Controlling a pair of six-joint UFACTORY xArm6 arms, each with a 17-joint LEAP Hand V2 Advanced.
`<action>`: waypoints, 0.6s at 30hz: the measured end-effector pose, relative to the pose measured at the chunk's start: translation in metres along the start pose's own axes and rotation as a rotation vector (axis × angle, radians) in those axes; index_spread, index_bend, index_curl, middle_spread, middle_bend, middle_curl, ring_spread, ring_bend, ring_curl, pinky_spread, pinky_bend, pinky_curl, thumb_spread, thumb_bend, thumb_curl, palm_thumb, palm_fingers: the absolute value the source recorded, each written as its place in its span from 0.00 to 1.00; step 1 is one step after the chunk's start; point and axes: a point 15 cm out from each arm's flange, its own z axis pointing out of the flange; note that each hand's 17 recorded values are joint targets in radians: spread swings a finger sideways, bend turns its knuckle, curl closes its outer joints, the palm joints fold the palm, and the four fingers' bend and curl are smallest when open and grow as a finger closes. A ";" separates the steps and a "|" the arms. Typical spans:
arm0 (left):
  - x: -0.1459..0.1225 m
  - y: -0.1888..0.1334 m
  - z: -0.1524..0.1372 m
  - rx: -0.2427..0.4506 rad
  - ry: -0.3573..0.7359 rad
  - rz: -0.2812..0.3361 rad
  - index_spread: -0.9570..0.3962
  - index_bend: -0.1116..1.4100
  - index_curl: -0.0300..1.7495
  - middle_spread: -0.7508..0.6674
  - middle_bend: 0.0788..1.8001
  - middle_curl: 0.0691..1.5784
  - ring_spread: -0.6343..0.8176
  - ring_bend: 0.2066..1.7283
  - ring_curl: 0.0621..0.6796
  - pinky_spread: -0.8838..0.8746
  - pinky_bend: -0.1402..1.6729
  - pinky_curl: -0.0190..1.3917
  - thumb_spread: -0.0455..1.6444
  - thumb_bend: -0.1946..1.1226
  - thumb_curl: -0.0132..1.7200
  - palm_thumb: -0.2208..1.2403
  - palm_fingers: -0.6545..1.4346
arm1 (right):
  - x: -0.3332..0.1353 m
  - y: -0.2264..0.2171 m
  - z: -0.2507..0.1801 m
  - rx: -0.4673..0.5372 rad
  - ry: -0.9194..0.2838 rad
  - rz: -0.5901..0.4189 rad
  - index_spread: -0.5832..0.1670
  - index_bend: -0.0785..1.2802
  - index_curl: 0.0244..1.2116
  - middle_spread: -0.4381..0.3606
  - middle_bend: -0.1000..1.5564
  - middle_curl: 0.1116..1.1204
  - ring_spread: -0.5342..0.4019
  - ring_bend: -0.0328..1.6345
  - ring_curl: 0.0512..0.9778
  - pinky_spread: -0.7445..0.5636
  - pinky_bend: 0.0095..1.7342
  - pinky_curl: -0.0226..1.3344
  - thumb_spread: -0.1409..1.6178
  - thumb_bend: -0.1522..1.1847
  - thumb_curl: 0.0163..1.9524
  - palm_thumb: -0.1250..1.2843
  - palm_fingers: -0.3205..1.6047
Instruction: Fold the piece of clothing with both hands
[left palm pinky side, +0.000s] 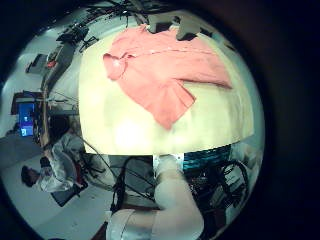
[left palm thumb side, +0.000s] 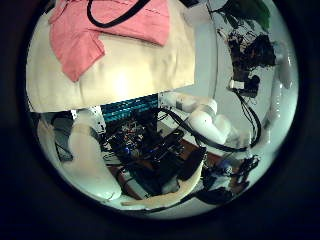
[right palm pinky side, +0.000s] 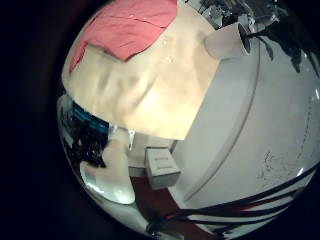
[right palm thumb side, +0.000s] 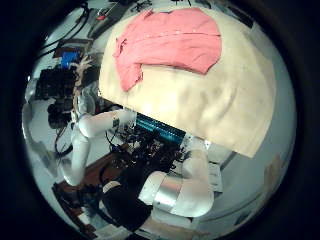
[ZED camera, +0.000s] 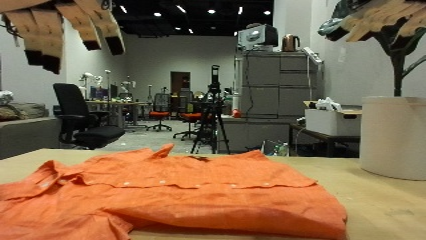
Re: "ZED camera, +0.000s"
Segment silver crumpled bag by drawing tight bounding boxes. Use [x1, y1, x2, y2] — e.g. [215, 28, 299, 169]
[0, 89, 15, 106]

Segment copper kettle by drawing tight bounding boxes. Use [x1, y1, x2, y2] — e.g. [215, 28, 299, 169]
[281, 33, 303, 53]

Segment white round plant pot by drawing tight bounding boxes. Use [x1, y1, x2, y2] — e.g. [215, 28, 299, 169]
[358, 95, 426, 182]

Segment black office chair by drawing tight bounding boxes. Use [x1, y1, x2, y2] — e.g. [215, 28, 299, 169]
[52, 82, 127, 150]

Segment wooden office desk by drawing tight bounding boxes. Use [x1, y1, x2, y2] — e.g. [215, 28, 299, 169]
[86, 99, 151, 129]

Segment orange seat office chair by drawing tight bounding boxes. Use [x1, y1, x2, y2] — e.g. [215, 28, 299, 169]
[172, 96, 204, 141]
[145, 93, 173, 133]

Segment brown door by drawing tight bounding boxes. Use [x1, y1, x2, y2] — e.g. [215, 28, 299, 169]
[171, 70, 192, 96]

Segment grey sofa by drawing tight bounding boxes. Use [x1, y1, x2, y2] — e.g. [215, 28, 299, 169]
[0, 116, 63, 160]

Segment dark side table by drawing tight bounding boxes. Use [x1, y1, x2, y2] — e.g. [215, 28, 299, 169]
[289, 122, 362, 158]

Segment brown grey cushion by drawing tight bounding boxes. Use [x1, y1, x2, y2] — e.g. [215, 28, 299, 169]
[0, 102, 50, 122]

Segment white storage box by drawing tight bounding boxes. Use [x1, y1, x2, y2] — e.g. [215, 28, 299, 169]
[304, 105, 364, 137]

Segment black camera tripod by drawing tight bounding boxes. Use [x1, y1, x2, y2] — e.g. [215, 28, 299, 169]
[191, 64, 232, 155]

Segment green plastic bottles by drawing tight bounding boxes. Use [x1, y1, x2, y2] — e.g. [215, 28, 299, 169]
[261, 139, 291, 157]

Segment green leafy plant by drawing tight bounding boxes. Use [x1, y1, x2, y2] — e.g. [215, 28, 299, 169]
[317, 0, 426, 98]

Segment grey filing cabinet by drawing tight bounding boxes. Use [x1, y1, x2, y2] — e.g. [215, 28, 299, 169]
[233, 50, 325, 118]

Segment white crumpled cloth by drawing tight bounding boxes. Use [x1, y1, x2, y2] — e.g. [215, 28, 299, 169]
[315, 96, 344, 112]

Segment orange button shirt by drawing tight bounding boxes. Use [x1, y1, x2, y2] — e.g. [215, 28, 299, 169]
[0, 143, 349, 240]

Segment low grey cabinet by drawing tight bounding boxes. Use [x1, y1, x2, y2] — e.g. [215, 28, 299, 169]
[217, 115, 308, 154]

